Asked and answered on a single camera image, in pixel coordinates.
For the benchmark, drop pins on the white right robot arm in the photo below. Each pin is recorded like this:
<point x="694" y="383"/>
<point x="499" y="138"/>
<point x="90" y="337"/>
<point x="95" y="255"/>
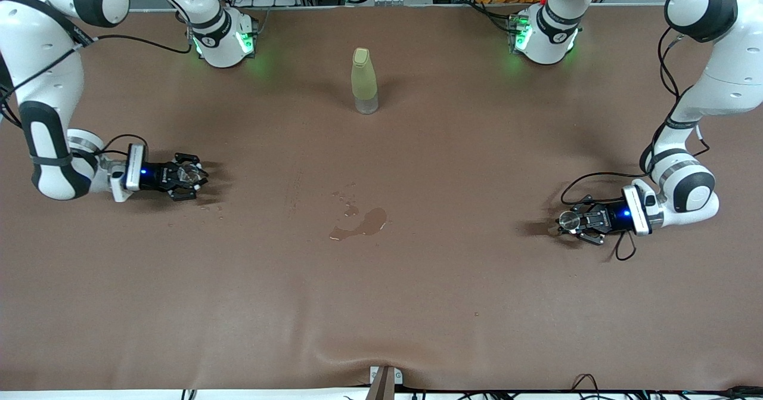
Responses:
<point x="42" y="60"/>

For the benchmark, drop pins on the yellow-green bottle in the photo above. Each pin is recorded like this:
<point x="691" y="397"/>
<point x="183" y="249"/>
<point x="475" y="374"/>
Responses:
<point x="363" y="81"/>

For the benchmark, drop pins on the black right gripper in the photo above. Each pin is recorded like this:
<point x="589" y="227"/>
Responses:
<point x="156" y="175"/>

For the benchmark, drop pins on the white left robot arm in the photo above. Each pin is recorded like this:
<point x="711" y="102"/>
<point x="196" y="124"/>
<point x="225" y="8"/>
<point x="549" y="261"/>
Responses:
<point x="733" y="78"/>

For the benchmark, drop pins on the clear glass measuring cup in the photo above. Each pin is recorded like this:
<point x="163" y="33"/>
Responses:
<point x="192" y="176"/>

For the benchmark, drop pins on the brown table mat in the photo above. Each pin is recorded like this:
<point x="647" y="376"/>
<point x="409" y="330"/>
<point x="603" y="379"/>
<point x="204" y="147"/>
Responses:
<point x="417" y="298"/>

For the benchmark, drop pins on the grey metal table bracket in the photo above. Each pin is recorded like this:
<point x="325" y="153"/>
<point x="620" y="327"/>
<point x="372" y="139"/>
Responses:
<point x="398" y="376"/>

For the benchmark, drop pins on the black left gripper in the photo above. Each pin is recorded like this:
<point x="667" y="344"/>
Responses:
<point x="611" y="217"/>

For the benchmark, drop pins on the brown spilled liquid puddle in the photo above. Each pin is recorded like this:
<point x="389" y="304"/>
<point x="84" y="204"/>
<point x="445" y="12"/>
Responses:
<point x="372" y="221"/>

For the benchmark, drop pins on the metal hourglass shaker cup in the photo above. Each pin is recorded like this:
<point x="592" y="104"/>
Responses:
<point x="569" y="222"/>

